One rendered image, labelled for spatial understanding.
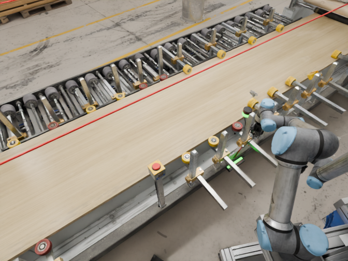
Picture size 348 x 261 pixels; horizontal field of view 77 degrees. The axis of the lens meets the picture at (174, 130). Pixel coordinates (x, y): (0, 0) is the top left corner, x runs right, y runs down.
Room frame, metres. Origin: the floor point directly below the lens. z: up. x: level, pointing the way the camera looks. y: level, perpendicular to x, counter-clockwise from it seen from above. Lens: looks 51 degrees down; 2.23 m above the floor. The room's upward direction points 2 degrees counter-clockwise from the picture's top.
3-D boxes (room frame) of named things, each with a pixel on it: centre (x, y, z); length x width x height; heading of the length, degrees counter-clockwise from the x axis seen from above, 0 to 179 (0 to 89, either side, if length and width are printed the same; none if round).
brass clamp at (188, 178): (0.74, -0.14, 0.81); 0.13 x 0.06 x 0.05; 124
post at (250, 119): (1.01, -0.53, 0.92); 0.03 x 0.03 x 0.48; 34
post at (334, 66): (1.57, -1.36, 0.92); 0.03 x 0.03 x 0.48; 34
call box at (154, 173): (0.59, 0.10, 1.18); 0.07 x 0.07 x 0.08; 34
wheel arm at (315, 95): (1.41, -1.22, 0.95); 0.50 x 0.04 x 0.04; 34
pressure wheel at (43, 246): (0.29, 0.74, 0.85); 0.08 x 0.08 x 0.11
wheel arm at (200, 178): (0.68, -0.20, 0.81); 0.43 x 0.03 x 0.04; 34
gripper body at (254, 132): (0.91, -0.54, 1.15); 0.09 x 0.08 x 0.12; 144
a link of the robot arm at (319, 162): (0.63, -0.85, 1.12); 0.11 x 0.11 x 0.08; 49
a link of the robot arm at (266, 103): (0.91, -0.54, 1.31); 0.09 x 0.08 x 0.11; 170
